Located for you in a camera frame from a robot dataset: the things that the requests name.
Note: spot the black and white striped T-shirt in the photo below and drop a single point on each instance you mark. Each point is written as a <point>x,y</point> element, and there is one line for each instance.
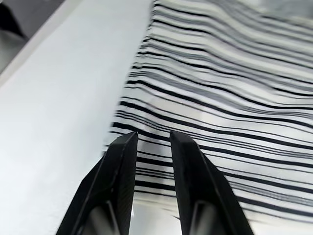
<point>220,85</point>

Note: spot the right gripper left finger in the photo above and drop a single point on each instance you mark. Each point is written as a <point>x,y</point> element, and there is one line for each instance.
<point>115,171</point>

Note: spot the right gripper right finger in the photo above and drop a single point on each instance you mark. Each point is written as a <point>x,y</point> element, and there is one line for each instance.
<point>193,171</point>

